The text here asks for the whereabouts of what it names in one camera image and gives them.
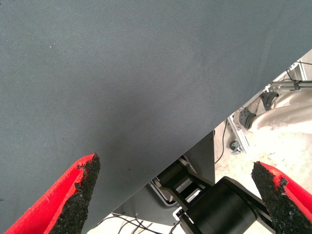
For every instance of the dark grey table cloth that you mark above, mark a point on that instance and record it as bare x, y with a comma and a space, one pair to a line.
122, 73

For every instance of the grey perforated bracket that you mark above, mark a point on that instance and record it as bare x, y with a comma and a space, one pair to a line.
246, 118

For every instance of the white crumpled sheet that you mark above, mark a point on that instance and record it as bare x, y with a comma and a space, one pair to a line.
285, 114

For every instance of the aluminium cross bar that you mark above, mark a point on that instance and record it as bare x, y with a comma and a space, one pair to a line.
285, 85

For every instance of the small caster wheel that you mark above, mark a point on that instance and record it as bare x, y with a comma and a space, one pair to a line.
235, 147

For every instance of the grey curved bracket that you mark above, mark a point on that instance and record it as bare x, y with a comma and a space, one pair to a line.
268, 100

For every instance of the black robot torso joint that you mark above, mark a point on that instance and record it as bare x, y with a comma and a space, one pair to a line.
219, 207

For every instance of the aluminium profile post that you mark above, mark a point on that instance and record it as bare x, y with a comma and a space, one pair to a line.
298, 72

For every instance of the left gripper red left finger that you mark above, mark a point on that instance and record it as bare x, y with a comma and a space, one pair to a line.
48, 207

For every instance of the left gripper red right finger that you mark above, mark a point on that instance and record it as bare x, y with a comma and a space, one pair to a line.
280, 207

